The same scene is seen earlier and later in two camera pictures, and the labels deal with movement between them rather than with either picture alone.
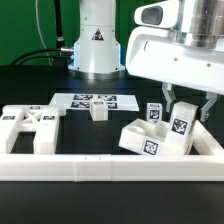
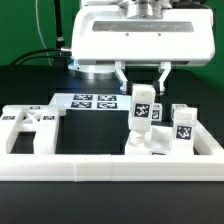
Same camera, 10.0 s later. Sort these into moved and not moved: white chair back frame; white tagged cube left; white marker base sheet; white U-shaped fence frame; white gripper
Moved: white gripper
Not moved: white U-shaped fence frame; white chair back frame; white marker base sheet; white tagged cube left
